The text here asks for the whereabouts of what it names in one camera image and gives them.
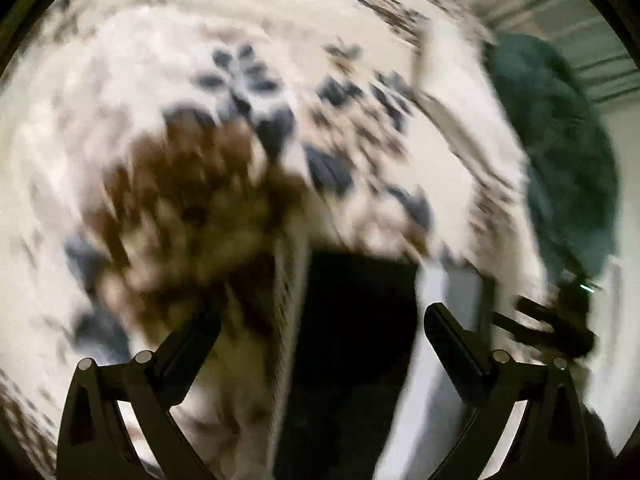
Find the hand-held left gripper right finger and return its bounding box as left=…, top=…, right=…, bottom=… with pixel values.
left=423, top=302, right=591, bottom=480

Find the floral patterned white cloth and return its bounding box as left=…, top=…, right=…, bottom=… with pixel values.
left=0, top=0, right=551, bottom=480

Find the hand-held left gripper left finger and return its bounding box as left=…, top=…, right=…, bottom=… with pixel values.
left=56, top=287, right=228, bottom=480

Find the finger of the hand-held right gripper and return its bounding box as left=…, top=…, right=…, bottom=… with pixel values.
left=492, top=311, right=553, bottom=347
left=516, top=296, right=558, bottom=322

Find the wide grey-green curtain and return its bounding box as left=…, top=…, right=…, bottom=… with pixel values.
left=475, top=0, right=640, bottom=106

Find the white folded cloth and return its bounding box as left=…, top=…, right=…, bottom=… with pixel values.
left=412, top=20, right=531, bottom=181

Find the dark green plush blanket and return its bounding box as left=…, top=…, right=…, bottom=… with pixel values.
left=485, top=34, right=621, bottom=286

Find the black white striped sweater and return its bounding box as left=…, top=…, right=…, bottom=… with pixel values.
left=270, top=232, right=498, bottom=480

